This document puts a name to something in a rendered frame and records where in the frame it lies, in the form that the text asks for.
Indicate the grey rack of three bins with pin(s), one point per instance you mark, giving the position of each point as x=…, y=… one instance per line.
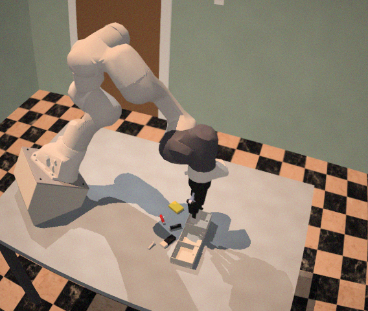
x=190, y=241

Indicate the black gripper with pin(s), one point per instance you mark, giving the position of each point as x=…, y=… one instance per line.
x=196, y=201

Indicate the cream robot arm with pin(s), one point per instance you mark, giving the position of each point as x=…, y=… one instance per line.
x=195, y=146

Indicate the yellow-orange flat square block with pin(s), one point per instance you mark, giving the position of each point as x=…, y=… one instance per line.
x=176, y=207

